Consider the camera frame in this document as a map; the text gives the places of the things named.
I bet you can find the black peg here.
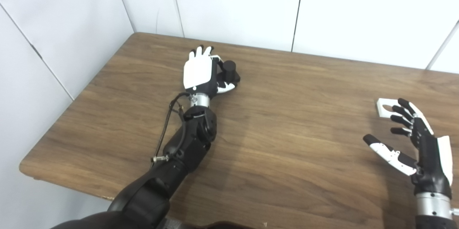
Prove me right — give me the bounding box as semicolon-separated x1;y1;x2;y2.
215;60;241;88

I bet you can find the white square piece with hole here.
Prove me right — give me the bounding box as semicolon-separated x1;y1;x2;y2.
376;98;405;119

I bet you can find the white and black right hand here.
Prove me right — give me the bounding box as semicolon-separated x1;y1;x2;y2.
363;98;454;198

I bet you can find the white and black left hand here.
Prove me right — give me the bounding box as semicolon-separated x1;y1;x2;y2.
183;45;239;96

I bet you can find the thin left braided wire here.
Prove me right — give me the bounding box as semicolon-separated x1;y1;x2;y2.
169;99;188;158

